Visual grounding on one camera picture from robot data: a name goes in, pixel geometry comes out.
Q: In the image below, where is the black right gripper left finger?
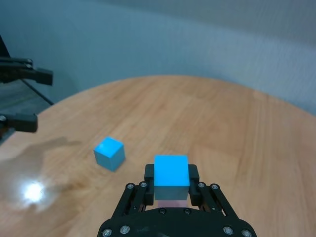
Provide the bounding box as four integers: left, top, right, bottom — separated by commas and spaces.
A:
112, 163, 155, 219

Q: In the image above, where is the blue wooden cube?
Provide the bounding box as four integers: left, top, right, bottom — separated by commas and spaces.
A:
153, 154, 191, 201
93, 136, 124, 172

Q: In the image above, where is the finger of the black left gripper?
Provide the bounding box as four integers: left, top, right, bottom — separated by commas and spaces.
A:
0, 113, 39, 133
0, 58, 54, 86

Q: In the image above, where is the pink wooden cube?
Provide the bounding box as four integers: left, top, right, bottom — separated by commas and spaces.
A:
158, 199, 189, 208

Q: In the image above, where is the black slanted frame bar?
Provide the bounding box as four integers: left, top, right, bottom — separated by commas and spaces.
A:
0, 34, 12, 60

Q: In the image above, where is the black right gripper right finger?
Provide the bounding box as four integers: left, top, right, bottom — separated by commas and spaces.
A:
188, 163, 239, 219

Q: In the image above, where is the black floor rail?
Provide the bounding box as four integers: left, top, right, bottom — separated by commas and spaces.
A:
23, 79, 54, 106

